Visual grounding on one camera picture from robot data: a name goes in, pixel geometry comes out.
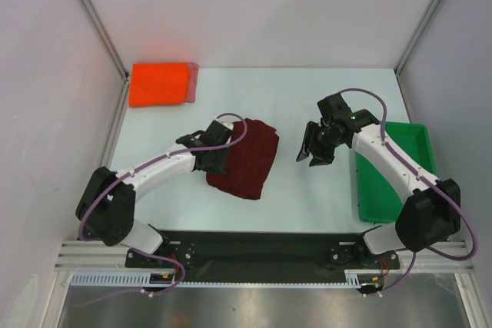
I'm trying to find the white slotted cable duct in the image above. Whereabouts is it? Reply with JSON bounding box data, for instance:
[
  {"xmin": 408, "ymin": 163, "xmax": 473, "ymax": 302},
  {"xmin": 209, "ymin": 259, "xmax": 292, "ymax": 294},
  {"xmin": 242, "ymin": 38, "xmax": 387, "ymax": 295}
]
[{"xmin": 70, "ymin": 270, "xmax": 380, "ymax": 289}]

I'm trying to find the aluminium front frame rail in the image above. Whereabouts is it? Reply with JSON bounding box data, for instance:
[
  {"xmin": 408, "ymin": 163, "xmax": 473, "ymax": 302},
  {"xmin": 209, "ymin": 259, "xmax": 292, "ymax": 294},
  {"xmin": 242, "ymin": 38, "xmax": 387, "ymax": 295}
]
[{"xmin": 54, "ymin": 240, "xmax": 475, "ymax": 273}]

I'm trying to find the aluminium post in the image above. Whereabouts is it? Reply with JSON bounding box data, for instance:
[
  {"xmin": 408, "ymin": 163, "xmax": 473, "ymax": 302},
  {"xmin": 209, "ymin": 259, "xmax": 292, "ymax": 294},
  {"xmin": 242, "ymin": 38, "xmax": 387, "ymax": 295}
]
[
  {"xmin": 394, "ymin": 0, "xmax": 444, "ymax": 78},
  {"xmin": 77, "ymin": 0, "xmax": 129, "ymax": 81}
]

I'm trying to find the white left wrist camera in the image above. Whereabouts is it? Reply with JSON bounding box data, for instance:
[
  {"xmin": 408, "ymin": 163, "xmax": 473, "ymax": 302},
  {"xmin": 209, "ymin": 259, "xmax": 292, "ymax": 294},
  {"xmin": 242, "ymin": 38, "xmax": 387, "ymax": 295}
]
[{"xmin": 218, "ymin": 121, "xmax": 234, "ymax": 131}]

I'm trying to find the left rear aluminium post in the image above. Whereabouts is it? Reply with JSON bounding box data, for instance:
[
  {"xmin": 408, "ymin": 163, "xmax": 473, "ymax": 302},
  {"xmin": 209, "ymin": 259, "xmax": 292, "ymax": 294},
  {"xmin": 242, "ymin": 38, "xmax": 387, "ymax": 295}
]
[{"xmin": 77, "ymin": 0, "xmax": 129, "ymax": 81}]

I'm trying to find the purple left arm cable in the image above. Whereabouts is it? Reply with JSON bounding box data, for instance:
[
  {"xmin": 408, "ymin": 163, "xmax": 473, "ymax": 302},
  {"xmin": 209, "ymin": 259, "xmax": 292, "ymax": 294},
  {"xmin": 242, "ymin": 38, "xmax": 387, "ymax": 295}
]
[{"xmin": 78, "ymin": 112, "xmax": 248, "ymax": 242}]

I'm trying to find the folded pink t shirt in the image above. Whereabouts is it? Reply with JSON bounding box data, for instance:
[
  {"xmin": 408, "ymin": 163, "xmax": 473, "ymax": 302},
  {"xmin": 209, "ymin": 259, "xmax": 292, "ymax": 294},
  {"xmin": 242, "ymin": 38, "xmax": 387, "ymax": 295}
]
[{"xmin": 185, "ymin": 63, "xmax": 199, "ymax": 103}]

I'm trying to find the right rear aluminium post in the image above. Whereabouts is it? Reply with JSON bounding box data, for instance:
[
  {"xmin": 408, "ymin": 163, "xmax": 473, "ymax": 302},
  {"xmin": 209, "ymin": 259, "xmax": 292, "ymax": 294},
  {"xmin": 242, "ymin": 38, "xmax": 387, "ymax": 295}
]
[{"xmin": 394, "ymin": 0, "xmax": 444, "ymax": 78}]

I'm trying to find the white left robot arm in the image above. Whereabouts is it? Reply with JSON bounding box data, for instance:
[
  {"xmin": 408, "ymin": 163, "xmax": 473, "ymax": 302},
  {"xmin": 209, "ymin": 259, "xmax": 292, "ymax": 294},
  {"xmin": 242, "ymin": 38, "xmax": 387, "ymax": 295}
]
[{"xmin": 76, "ymin": 120, "xmax": 234, "ymax": 267}]

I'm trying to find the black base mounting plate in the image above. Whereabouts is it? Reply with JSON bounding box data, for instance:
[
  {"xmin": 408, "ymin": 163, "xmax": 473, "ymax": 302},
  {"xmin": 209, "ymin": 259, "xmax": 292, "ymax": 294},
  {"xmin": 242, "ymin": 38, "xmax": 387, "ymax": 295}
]
[{"xmin": 125, "ymin": 230, "xmax": 400, "ymax": 284}]

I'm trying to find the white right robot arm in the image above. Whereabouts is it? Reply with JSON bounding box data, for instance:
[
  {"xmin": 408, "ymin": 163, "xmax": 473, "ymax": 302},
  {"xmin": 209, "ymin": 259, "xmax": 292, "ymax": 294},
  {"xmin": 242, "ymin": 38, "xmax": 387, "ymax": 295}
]
[{"xmin": 297, "ymin": 110, "xmax": 461, "ymax": 267}]

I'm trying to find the dark red t shirt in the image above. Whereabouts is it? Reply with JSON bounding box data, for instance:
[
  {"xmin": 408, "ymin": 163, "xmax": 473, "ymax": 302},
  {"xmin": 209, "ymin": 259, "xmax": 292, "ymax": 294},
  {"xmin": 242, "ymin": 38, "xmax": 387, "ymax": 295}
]
[{"xmin": 206, "ymin": 118, "xmax": 280, "ymax": 200}]

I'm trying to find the folded orange t shirt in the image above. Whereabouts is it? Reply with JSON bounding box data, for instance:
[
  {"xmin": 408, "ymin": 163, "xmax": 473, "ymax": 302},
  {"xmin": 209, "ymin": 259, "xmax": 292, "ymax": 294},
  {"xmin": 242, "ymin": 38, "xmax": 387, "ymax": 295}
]
[{"xmin": 128, "ymin": 63, "xmax": 190, "ymax": 108}]

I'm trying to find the green plastic tray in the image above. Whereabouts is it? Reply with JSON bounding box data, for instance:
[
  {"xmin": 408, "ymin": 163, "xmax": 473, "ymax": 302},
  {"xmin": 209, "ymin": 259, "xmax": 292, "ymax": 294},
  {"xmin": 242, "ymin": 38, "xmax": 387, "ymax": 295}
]
[{"xmin": 352, "ymin": 122, "xmax": 439, "ymax": 224}]

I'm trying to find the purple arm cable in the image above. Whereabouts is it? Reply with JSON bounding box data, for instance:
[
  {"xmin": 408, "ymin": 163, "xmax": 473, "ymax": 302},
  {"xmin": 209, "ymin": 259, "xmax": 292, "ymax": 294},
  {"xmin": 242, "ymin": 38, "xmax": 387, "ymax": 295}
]
[
  {"xmin": 78, "ymin": 112, "xmax": 248, "ymax": 242},
  {"xmin": 340, "ymin": 88, "xmax": 480, "ymax": 262}
]

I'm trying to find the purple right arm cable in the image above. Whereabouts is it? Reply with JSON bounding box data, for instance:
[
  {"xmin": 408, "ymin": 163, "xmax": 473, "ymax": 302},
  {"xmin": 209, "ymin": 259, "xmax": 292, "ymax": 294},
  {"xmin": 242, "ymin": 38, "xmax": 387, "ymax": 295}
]
[{"xmin": 340, "ymin": 88, "xmax": 480, "ymax": 262}]

